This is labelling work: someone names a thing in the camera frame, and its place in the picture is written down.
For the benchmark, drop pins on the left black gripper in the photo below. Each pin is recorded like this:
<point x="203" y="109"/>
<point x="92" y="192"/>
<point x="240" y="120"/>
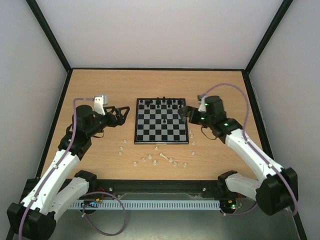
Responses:
<point x="114" y="123"/>

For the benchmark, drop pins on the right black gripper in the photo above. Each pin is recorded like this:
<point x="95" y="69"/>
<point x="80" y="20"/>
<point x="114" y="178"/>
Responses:
<point x="192" y="115"/>

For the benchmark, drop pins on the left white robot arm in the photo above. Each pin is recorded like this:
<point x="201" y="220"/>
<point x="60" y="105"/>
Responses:
<point x="36" y="216"/>

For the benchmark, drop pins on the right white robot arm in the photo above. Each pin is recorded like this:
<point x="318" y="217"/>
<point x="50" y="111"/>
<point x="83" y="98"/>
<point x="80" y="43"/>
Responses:
<point x="275" y="188"/>

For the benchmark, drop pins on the black and silver chessboard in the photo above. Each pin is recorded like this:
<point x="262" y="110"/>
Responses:
<point x="149" y="126"/>

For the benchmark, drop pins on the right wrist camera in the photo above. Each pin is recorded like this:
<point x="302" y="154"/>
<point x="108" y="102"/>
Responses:
<point x="202" y="103"/>

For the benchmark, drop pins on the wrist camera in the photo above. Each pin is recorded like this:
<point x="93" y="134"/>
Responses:
<point x="202" y="103"/>
<point x="99" y="101"/>

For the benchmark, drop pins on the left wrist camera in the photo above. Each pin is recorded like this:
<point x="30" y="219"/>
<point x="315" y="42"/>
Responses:
<point x="99" y="101"/>

